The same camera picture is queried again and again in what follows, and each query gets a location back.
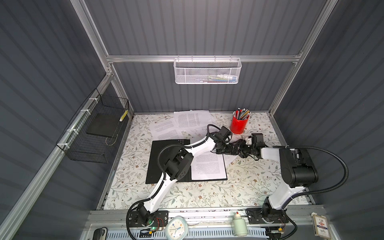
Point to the white wire mesh basket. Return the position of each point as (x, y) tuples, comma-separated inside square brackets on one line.
[(207, 71)]

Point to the red pen cup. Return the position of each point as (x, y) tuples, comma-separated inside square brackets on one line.
[(238, 126)]

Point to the diagram paper sheet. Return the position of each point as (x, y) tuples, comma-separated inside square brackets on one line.
[(199, 133)]

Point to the white glue bottle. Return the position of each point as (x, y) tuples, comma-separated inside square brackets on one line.
[(239, 225)]

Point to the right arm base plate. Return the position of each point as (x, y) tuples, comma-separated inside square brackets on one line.
[(265, 216)]

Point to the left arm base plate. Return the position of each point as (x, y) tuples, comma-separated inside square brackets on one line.
[(137, 219)]

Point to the white table clock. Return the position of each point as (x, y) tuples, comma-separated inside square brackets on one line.
[(177, 229)]

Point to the pens in red cup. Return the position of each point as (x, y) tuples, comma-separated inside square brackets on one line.
[(241, 114)]

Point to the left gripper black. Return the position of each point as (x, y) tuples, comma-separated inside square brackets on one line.
[(228, 150)]

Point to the yellow marker in basket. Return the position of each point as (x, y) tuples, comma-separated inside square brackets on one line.
[(124, 115)]

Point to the printed paper sheet back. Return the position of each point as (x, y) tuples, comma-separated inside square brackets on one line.
[(193, 119)]

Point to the black stapler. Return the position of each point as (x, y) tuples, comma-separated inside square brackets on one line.
[(100, 234)]

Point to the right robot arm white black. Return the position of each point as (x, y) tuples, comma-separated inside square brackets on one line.
[(298, 172)]

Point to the playing card box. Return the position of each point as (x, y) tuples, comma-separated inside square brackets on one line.
[(321, 226)]

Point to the printed paper sheet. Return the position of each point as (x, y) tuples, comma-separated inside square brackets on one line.
[(208, 167), (166, 130), (228, 159), (193, 119)]

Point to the black wire mesh basket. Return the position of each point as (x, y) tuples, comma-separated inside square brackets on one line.
[(95, 133)]

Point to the printed paper sheet front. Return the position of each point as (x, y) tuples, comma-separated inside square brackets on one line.
[(208, 167)]

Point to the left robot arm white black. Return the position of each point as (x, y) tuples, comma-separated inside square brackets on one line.
[(152, 203)]

